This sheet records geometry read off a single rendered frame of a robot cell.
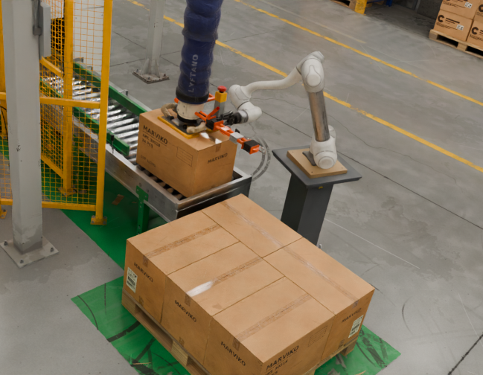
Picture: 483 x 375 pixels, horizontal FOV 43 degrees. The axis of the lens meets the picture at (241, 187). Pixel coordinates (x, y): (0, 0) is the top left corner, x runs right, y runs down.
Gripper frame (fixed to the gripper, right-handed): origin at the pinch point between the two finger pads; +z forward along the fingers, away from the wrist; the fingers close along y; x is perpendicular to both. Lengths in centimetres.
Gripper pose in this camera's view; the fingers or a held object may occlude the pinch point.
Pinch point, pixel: (216, 123)
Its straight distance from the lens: 415.1
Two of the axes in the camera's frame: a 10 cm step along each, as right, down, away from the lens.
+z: -7.1, 2.7, -6.5
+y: -1.7, 8.3, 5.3
